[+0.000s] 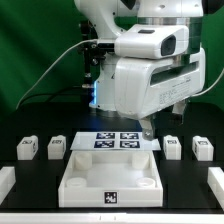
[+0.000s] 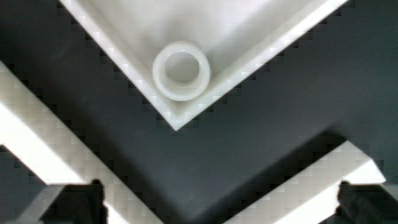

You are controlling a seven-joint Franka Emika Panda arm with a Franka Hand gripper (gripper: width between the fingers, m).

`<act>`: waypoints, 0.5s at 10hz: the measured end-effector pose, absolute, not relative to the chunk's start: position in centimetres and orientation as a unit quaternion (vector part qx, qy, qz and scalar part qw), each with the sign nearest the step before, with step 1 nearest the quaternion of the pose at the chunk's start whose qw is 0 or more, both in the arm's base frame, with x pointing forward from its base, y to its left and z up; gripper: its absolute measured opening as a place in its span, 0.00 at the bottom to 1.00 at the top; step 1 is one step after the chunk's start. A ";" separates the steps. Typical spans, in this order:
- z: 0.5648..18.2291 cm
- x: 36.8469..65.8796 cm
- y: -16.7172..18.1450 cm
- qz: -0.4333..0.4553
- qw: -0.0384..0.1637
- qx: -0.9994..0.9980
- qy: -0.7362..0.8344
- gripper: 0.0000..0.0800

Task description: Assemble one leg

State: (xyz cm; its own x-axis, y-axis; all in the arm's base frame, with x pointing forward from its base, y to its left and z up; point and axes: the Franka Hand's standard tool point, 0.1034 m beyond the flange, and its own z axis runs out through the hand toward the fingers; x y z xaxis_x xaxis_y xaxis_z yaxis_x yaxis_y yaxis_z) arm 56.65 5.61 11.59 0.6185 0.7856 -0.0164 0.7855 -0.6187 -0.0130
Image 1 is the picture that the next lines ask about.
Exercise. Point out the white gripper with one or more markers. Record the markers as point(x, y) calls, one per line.
point(143, 87)

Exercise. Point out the white square tabletop tray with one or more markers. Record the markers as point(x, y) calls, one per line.
point(111, 179)

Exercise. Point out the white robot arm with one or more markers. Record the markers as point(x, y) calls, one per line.
point(112, 18)

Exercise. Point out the white right obstacle block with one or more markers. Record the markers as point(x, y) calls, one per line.
point(215, 180)

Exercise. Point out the white obstacle block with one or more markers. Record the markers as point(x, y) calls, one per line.
point(7, 181)
point(215, 180)

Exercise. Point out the white marker base sheet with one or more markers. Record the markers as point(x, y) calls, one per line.
point(104, 141)

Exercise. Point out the white left obstacle block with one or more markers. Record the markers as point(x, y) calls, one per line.
point(7, 181)

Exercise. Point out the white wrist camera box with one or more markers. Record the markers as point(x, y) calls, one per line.
point(152, 42)

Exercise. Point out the black camera stand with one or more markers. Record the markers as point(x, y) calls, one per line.
point(87, 32)

